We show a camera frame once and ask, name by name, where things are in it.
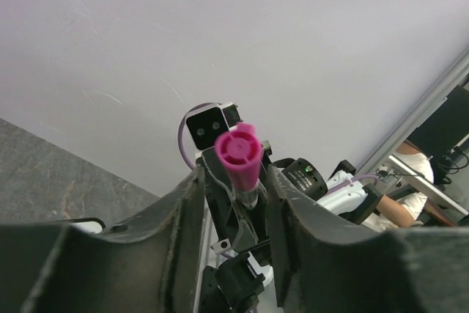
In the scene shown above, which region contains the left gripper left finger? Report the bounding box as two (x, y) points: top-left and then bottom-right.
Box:
(1, 169), (204, 312)

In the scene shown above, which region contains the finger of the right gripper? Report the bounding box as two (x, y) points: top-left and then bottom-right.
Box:
(259, 140), (273, 181)
(199, 147), (256, 251)

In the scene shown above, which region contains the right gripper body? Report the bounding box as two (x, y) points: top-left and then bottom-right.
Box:
(208, 195), (269, 253)

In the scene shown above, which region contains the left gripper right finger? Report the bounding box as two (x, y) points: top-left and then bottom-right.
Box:
(265, 167), (468, 312)

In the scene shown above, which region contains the magenta marker cap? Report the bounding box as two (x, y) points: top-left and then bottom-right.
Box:
(214, 122), (263, 192)

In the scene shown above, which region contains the white marker pen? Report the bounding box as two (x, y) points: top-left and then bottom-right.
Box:
(236, 180), (262, 210)

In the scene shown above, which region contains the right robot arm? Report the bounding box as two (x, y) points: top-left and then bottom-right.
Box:
(197, 147), (389, 312)

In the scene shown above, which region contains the small whiteboard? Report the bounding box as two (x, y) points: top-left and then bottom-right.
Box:
(68, 218), (106, 234)

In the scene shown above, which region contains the seated person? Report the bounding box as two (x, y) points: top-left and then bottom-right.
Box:
(362, 141), (434, 232)

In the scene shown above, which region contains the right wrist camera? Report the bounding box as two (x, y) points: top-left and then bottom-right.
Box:
(185, 103), (242, 150)

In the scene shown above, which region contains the right aluminium frame post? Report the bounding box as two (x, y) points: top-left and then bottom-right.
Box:
(357, 47), (468, 174)

